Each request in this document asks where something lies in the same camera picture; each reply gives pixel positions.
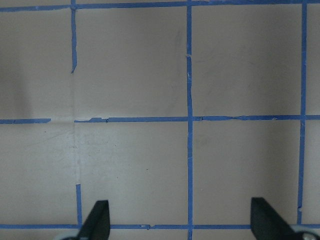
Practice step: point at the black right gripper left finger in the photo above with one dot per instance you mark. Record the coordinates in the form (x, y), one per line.
(97, 226)

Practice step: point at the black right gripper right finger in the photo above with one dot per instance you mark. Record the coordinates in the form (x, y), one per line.
(267, 224)

